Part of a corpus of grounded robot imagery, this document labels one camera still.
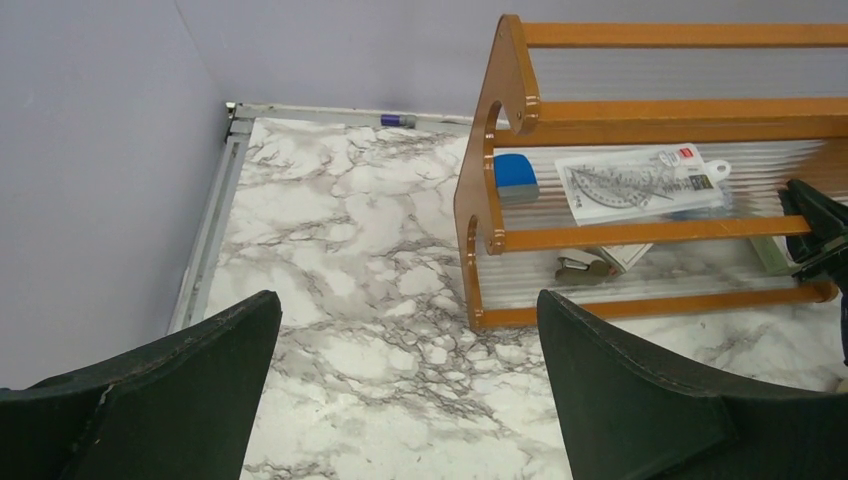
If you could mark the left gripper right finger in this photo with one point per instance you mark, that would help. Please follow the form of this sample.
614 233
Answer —
630 409

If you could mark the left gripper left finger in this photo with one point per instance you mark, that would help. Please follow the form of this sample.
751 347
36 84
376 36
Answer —
180 407

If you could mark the white staples box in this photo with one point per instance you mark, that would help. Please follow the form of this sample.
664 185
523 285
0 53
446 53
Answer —
623 257

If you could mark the green white small box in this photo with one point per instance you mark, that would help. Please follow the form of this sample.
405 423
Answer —
774 255

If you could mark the packaged protractor set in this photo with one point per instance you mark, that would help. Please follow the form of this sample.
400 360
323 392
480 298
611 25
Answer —
627 185

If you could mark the orange wooden shelf rack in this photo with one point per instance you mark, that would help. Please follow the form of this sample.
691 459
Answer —
770 99

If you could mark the blue grey eraser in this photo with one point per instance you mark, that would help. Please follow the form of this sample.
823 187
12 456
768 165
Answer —
515 179

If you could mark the purple marker pen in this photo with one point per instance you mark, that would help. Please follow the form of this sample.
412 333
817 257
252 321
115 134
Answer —
398 120

